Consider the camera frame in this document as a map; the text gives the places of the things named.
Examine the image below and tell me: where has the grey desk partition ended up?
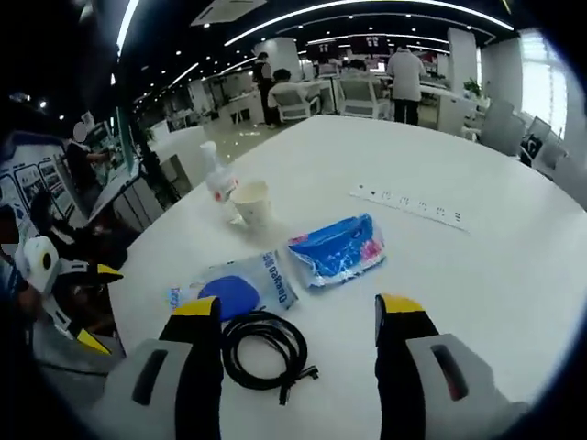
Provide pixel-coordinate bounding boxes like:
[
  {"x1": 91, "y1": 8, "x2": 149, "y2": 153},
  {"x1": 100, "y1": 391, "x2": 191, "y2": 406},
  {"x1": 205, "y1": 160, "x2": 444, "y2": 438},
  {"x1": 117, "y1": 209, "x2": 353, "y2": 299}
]
[{"x1": 112, "y1": 176, "x2": 166, "y2": 230}]

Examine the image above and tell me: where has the cream paper cup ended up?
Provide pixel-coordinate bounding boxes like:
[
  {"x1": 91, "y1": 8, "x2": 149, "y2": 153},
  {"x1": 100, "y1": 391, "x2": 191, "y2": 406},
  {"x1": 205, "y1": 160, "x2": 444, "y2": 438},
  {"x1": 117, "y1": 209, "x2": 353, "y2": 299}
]
[{"x1": 228, "y1": 180, "x2": 272, "y2": 229}]

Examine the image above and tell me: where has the person's left hand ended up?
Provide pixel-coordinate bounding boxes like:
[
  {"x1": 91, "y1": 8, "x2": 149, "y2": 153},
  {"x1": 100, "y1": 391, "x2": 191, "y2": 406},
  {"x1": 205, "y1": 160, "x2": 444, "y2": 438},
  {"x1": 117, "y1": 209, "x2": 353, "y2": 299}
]
[{"x1": 16, "y1": 274, "x2": 47, "y2": 317}]

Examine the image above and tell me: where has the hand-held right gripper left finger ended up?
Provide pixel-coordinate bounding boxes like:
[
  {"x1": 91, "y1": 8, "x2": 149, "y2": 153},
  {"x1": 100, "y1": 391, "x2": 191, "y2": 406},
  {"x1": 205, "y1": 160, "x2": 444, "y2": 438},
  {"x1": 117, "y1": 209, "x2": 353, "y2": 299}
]
[{"x1": 91, "y1": 295, "x2": 226, "y2": 440}]

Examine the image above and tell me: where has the black office chair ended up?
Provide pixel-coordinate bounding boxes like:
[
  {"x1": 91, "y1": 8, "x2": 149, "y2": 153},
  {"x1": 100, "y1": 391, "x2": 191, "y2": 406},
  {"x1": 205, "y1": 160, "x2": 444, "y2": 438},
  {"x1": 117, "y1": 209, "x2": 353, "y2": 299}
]
[{"x1": 520, "y1": 132, "x2": 545, "y2": 166}]

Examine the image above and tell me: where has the blue-lidded wet wipes packet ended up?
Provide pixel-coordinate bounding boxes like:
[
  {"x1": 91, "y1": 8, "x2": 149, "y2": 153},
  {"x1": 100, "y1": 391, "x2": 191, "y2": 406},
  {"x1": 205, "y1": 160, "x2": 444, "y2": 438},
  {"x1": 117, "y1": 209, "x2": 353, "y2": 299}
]
[{"x1": 164, "y1": 249, "x2": 299, "y2": 322}]

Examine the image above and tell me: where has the ceiling air conditioner vent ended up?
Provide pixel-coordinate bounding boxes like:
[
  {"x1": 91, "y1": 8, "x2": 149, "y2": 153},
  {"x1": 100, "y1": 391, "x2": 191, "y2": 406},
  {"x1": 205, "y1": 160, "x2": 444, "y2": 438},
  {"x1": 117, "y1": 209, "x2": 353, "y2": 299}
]
[{"x1": 190, "y1": 0, "x2": 268, "y2": 28}]

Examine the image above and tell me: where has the white power strip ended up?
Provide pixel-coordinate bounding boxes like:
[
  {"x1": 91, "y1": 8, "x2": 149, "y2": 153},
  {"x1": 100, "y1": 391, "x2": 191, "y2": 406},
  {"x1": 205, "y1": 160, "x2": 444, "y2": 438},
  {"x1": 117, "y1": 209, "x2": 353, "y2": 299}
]
[{"x1": 350, "y1": 182, "x2": 471, "y2": 234}]

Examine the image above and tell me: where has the white counter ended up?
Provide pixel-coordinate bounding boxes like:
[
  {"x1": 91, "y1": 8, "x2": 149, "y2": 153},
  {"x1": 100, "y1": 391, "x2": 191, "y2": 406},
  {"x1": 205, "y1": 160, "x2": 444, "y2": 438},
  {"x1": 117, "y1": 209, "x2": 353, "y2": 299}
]
[{"x1": 149, "y1": 124, "x2": 207, "y2": 203}]

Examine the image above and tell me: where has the white office chair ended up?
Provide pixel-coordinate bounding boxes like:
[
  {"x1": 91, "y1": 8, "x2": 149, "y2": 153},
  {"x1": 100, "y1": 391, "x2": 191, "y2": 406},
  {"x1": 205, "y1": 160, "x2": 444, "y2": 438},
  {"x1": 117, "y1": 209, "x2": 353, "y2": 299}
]
[
  {"x1": 338, "y1": 77, "x2": 391, "y2": 118},
  {"x1": 270, "y1": 84, "x2": 322, "y2": 123}
]

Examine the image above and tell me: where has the white table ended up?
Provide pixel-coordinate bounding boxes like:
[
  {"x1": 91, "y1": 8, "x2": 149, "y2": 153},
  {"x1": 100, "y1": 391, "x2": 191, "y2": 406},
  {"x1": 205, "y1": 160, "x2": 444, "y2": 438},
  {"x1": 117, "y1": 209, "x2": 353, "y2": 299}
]
[{"x1": 89, "y1": 114, "x2": 587, "y2": 440}]

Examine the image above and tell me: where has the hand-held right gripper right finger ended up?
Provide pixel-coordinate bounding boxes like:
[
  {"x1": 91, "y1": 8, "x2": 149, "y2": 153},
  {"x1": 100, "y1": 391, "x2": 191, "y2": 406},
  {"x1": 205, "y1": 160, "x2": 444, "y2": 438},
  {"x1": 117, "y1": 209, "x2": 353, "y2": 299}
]
[{"x1": 373, "y1": 292, "x2": 528, "y2": 440}]

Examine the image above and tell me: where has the black cable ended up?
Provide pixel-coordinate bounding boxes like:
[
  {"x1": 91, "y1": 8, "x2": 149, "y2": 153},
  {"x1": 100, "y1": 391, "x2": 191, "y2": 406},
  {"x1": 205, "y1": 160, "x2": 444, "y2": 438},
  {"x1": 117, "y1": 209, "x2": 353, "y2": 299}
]
[{"x1": 220, "y1": 307, "x2": 320, "y2": 407}]

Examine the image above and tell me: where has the long ceiling light strip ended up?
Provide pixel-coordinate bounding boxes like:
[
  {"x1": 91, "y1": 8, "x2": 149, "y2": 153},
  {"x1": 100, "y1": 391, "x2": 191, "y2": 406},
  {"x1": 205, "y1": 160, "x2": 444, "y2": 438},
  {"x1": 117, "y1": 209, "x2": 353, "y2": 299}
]
[{"x1": 224, "y1": 0, "x2": 515, "y2": 47}]

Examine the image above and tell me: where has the clear red-labelled spray bottle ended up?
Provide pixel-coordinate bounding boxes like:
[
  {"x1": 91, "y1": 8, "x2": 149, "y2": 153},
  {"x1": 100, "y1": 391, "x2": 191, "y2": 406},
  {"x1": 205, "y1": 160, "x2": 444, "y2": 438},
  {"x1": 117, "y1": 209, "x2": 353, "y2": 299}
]
[{"x1": 199, "y1": 140, "x2": 240, "y2": 226}]

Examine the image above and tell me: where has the blue plastic bag packet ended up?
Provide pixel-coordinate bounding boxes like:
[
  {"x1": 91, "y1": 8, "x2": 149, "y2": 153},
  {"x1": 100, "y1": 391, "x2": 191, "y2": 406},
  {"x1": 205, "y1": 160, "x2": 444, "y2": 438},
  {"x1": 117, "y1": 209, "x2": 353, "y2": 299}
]
[{"x1": 287, "y1": 212, "x2": 387, "y2": 289}]

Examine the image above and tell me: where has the grey office chair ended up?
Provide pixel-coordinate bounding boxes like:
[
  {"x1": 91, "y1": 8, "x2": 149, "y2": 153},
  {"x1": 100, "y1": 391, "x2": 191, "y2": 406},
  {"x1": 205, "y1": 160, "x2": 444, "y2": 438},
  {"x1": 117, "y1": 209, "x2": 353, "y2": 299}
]
[
  {"x1": 481, "y1": 98, "x2": 526, "y2": 157},
  {"x1": 522, "y1": 116, "x2": 568, "y2": 182}
]

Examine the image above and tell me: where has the wall display board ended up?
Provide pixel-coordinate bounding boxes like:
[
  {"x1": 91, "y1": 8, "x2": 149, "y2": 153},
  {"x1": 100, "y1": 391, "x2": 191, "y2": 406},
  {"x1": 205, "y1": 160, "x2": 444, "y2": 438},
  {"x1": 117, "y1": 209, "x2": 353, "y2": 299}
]
[{"x1": 0, "y1": 132, "x2": 77, "y2": 226}]

